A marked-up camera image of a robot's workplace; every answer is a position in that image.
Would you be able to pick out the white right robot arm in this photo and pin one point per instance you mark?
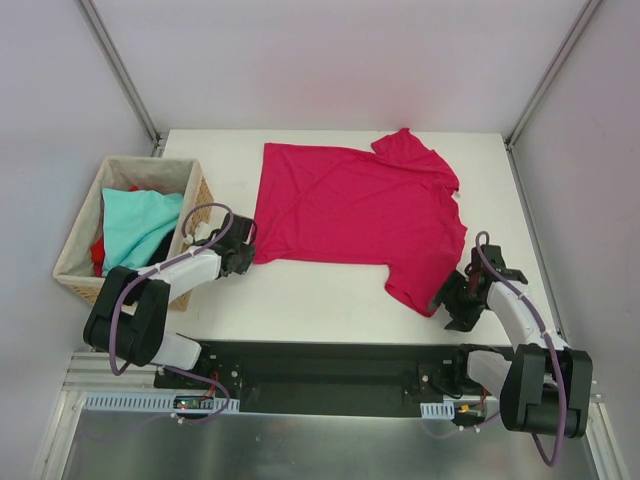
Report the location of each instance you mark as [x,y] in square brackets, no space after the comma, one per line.
[543,386]

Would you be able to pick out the black t shirt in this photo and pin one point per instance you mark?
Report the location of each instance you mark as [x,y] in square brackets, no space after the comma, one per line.
[161,253]

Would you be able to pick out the wicker basket with cloth liner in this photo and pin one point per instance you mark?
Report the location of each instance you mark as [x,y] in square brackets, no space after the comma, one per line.
[74,268]

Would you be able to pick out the white cable duct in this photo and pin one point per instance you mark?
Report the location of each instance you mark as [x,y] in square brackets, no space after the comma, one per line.
[158,403]
[444,410]

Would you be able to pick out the left white cable duct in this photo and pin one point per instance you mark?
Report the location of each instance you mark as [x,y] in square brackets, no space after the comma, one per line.
[158,403]

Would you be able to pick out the teal t shirt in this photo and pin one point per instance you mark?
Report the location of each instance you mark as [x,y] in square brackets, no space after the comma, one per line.
[161,213]

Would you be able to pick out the pink t shirt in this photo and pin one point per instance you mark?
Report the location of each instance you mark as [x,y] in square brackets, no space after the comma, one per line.
[392,205]

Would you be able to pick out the right white cable duct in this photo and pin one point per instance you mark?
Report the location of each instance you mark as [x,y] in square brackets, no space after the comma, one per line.
[444,410]

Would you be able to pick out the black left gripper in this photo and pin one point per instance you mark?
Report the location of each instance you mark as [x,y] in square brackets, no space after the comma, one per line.
[244,255]

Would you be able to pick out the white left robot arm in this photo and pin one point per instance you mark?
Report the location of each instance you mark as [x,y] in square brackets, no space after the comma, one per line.
[128,318]

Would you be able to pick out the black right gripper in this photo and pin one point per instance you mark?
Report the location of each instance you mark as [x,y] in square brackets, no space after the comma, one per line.
[458,302]

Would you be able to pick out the red t shirt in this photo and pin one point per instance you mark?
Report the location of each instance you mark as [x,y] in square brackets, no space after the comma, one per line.
[97,252]

